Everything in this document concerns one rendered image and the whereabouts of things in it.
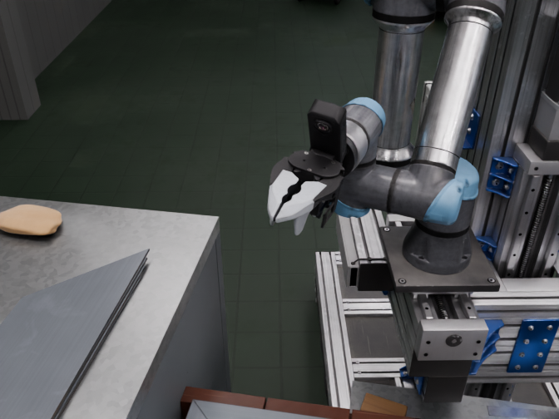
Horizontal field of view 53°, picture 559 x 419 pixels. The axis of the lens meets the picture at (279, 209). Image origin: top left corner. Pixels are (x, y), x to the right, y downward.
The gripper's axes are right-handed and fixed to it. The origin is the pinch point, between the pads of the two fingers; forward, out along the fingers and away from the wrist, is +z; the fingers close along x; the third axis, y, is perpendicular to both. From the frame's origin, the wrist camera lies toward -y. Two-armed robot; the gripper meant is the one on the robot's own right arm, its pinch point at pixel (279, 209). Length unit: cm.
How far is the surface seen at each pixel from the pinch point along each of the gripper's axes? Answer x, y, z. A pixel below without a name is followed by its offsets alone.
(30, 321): 45, 45, 2
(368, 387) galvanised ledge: -15, 76, -43
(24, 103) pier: 305, 177, -235
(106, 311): 34, 43, -7
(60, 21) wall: 408, 177, -387
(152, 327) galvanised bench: 25, 44, -9
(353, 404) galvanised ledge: -13, 77, -36
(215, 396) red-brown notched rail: 13, 65, -15
